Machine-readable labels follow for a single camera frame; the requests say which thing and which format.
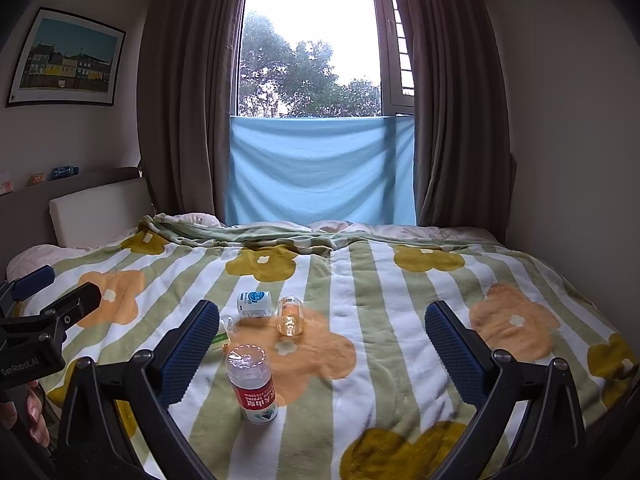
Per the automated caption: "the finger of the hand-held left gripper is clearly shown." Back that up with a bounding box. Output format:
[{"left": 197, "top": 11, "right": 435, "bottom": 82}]
[
  {"left": 0, "top": 265, "right": 56, "bottom": 318},
  {"left": 12, "top": 282, "right": 103, "bottom": 348}
]

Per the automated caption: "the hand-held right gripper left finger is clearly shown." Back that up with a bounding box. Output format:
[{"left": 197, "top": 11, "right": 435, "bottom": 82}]
[{"left": 55, "top": 299, "right": 221, "bottom": 480}]

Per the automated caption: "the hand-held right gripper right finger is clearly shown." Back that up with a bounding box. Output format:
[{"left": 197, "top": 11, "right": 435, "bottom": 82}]
[{"left": 424, "top": 300, "right": 587, "bottom": 480}]

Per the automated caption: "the clear orange-tinted cup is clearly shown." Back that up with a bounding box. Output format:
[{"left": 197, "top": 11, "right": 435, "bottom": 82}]
[{"left": 276, "top": 296, "right": 306, "bottom": 337}]

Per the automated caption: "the person's left hand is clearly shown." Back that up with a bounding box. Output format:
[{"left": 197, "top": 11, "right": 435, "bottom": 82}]
[{"left": 0, "top": 379, "right": 52, "bottom": 450}]

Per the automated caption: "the small green white packet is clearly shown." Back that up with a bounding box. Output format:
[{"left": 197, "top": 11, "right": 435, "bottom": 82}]
[{"left": 209, "top": 314, "right": 236, "bottom": 351}]

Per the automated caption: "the clear red-label water bottle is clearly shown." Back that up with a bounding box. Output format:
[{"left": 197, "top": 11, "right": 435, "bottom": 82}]
[{"left": 226, "top": 343, "right": 279, "bottom": 424}]

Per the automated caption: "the white blue-label bottle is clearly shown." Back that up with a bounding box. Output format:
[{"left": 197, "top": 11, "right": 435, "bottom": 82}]
[{"left": 236, "top": 290, "right": 273, "bottom": 319}]

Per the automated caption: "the brown headboard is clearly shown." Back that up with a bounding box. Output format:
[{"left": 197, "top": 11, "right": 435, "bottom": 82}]
[{"left": 0, "top": 167, "right": 147, "bottom": 266}]

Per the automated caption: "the striped floral blanket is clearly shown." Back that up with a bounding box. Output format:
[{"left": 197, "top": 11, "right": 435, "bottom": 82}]
[{"left": 39, "top": 212, "right": 640, "bottom": 480}]

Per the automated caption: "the white headboard cushion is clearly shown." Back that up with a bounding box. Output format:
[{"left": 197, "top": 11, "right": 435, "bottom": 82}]
[{"left": 48, "top": 178, "right": 154, "bottom": 249}]

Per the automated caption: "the light blue cloth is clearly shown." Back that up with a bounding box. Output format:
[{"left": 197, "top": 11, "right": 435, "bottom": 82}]
[{"left": 225, "top": 113, "right": 418, "bottom": 226}]

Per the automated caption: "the framed houses picture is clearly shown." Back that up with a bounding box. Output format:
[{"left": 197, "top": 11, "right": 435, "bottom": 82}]
[{"left": 5, "top": 7, "right": 127, "bottom": 109}]

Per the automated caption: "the brown curtain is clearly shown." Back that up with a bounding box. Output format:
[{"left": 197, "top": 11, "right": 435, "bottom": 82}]
[
  {"left": 137, "top": 0, "right": 249, "bottom": 227},
  {"left": 392, "top": 0, "right": 517, "bottom": 229}
]

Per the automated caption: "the white-framed window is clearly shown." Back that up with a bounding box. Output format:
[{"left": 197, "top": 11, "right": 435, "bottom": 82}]
[{"left": 232, "top": 0, "right": 417, "bottom": 122}]

